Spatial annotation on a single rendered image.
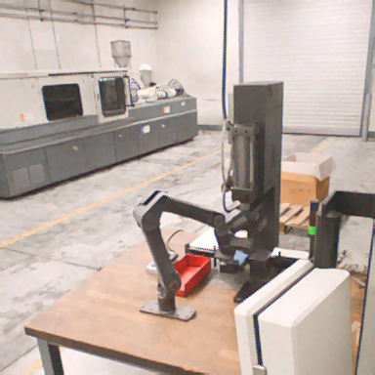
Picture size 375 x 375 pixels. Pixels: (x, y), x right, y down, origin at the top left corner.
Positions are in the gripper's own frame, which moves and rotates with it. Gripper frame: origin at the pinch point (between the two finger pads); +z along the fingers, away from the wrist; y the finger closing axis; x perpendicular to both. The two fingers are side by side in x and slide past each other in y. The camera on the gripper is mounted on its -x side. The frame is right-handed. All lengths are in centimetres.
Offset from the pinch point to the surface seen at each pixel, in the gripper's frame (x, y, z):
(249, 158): -3.8, 28.7, -27.8
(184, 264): 23.6, 0.8, 10.6
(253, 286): -10.4, -6.4, 5.9
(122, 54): 462, 592, 261
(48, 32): 602, 577, 205
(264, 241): -4.3, 26.5, 22.0
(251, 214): -5.5, 16.4, -9.9
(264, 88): -6, 48, -45
